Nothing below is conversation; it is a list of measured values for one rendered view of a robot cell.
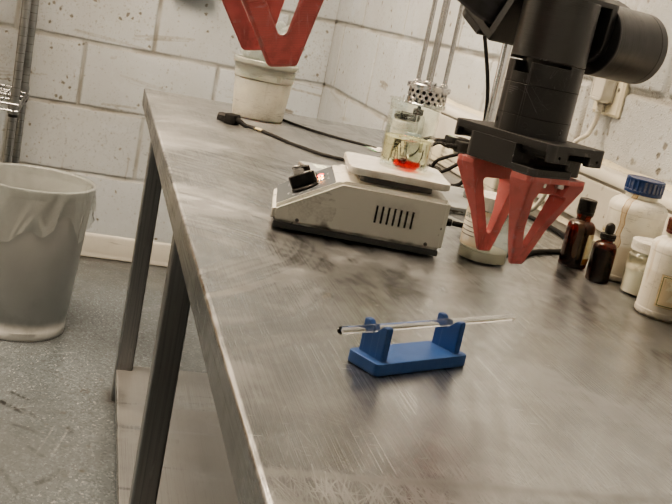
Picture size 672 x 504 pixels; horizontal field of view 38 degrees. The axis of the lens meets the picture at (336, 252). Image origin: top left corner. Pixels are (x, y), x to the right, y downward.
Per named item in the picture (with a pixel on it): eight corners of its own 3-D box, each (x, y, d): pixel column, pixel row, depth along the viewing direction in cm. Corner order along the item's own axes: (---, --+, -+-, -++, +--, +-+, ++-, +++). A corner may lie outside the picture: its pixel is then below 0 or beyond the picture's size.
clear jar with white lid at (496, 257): (476, 251, 121) (491, 189, 119) (514, 266, 117) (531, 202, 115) (446, 252, 117) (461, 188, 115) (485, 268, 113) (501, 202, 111)
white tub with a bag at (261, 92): (287, 128, 205) (306, 26, 200) (220, 114, 204) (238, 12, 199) (290, 121, 219) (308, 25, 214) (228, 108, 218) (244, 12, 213)
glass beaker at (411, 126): (386, 172, 113) (402, 100, 111) (368, 161, 119) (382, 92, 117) (440, 180, 115) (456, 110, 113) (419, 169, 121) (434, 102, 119)
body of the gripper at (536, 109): (503, 146, 81) (525, 57, 80) (601, 175, 74) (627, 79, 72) (449, 139, 77) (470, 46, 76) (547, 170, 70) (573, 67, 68)
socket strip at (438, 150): (490, 195, 170) (496, 171, 169) (422, 154, 207) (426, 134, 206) (519, 200, 171) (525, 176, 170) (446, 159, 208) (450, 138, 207)
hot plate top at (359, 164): (348, 173, 110) (349, 165, 110) (342, 157, 121) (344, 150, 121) (451, 193, 111) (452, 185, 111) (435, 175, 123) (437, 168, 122)
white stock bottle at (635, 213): (656, 284, 124) (685, 186, 121) (633, 289, 118) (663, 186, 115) (605, 267, 128) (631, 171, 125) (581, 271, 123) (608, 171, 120)
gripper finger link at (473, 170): (491, 242, 83) (518, 134, 80) (556, 269, 77) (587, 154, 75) (434, 241, 78) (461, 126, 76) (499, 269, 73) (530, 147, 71)
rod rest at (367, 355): (374, 378, 71) (385, 331, 70) (345, 360, 73) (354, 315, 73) (465, 366, 77) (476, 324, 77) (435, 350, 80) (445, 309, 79)
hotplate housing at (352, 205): (268, 229, 110) (281, 160, 109) (270, 206, 123) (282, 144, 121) (457, 264, 112) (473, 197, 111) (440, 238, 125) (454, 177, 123)
